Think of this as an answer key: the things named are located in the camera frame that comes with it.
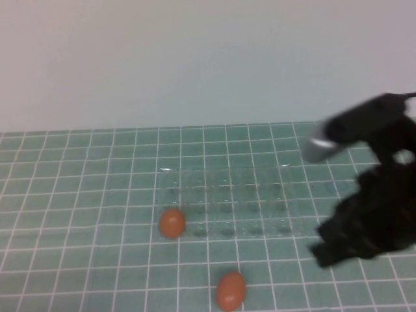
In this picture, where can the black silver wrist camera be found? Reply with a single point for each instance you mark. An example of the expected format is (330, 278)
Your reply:
(351, 130)

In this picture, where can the brown egg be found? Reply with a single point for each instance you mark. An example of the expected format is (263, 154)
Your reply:
(231, 291)
(172, 223)

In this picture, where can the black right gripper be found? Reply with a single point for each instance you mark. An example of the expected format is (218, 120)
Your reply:
(383, 211)

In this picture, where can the green white-grid tablecloth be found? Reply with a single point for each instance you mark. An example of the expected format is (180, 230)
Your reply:
(81, 211)

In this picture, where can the clear plastic egg tray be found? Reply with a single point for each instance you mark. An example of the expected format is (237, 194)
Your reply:
(234, 201)

